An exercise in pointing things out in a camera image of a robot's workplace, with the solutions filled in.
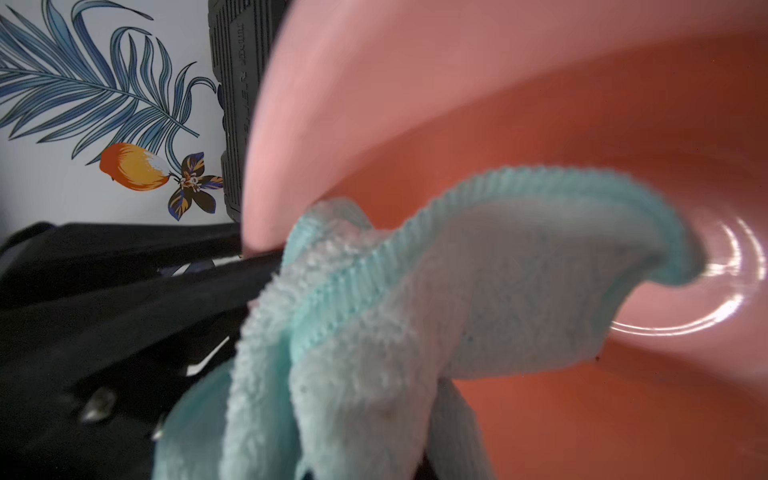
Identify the mint green microfiber cloth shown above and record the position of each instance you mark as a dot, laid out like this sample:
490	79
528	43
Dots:
347	364

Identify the pink plastic bucket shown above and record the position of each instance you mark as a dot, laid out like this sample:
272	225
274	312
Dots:
392	102

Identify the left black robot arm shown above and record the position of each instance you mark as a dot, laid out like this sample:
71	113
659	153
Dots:
103	328

